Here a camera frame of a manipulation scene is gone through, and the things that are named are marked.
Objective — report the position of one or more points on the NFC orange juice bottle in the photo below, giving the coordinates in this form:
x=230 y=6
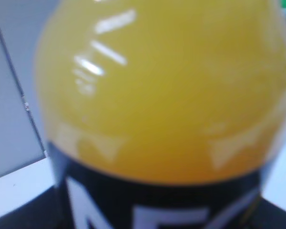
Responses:
x=162 y=114

